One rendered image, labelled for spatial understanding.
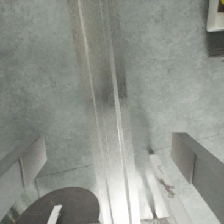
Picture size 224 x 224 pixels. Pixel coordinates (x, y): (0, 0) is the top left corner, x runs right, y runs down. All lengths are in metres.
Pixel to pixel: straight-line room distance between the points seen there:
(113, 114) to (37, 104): 0.90
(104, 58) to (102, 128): 0.09
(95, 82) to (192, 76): 0.90
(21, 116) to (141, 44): 0.84
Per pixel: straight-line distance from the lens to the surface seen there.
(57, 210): 1.04
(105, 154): 0.24
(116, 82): 0.23
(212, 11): 1.04
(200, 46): 1.09
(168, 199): 0.77
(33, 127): 1.15
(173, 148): 0.16
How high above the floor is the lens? 0.97
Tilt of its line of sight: 75 degrees down
